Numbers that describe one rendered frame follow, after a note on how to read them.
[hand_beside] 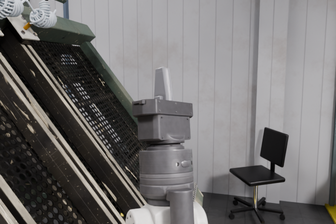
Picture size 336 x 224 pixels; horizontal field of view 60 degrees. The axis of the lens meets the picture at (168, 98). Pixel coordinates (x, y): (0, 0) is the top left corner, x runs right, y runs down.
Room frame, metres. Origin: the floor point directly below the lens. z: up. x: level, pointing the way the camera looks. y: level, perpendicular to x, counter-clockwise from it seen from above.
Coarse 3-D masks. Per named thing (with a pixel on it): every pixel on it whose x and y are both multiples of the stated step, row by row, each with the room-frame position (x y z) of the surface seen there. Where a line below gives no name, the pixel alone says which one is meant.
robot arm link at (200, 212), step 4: (196, 204) 0.45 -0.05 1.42; (196, 208) 0.44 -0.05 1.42; (200, 208) 0.45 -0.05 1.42; (196, 212) 0.44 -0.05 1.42; (200, 212) 0.44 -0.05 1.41; (204, 212) 0.44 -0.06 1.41; (196, 216) 0.43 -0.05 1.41; (200, 216) 0.43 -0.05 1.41; (204, 216) 0.44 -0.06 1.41; (196, 220) 0.43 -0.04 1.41; (200, 220) 0.43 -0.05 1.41; (204, 220) 0.43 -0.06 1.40
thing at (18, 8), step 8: (16, 0) 0.97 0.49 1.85; (24, 0) 1.04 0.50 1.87; (56, 0) 1.22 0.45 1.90; (64, 0) 1.26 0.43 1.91; (0, 8) 0.91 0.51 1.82; (8, 8) 0.92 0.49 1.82; (16, 8) 0.95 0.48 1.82; (32, 8) 1.08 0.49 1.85; (8, 16) 0.96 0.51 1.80; (16, 16) 0.99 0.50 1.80; (32, 16) 1.09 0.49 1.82; (48, 16) 1.13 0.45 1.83; (48, 24) 1.14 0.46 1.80
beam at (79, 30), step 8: (24, 8) 1.27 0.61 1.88; (0, 16) 1.06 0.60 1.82; (24, 16) 1.22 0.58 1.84; (56, 16) 1.53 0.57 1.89; (0, 24) 1.10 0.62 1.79; (8, 24) 1.14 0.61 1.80; (32, 24) 1.25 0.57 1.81; (56, 24) 1.45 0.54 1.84; (64, 24) 1.55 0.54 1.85; (72, 24) 1.66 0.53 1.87; (80, 24) 1.78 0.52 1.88; (40, 32) 1.36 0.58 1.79; (48, 32) 1.41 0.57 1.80; (56, 32) 1.46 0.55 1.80; (64, 32) 1.52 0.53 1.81; (72, 32) 1.59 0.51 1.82; (80, 32) 1.68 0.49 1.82; (88, 32) 1.81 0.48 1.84; (48, 40) 1.48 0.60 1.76; (56, 40) 1.54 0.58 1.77; (64, 40) 1.61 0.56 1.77; (72, 40) 1.68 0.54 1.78; (80, 40) 1.76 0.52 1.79; (88, 40) 1.85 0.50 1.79
